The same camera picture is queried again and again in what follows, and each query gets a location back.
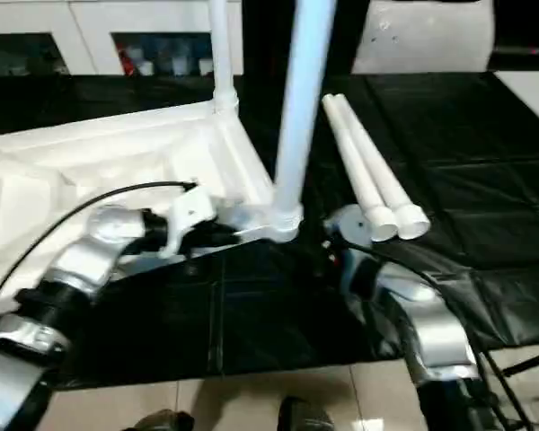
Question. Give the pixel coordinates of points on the white plastic table leg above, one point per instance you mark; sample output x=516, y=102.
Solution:
x=222, y=58
x=301, y=112
x=359, y=166
x=386, y=175

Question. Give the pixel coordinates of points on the white plastic table top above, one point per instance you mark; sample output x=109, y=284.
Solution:
x=94, y=148

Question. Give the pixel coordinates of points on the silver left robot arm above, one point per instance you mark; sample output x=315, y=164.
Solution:
x=81, y=260

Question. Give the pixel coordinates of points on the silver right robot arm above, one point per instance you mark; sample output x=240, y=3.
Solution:
x=435, y=323

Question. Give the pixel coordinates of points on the black work mat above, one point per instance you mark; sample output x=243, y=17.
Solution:
x=453, y=157

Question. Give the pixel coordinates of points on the dark right robot foot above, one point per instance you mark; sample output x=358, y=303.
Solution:
x=305, y=415

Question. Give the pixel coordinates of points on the black cabinet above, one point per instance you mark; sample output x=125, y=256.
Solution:
x=269, y=36

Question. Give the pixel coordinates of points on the black tripod stand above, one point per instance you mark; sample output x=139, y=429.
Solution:
x=527, y=364

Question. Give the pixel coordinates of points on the white cabinet with glass doors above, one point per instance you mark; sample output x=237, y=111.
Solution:
x=85, y=22

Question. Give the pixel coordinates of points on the white flat panel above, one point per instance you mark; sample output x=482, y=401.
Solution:
x=532, y=96

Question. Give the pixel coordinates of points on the black bar with red mark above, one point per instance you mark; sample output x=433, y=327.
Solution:
x=525, y=53

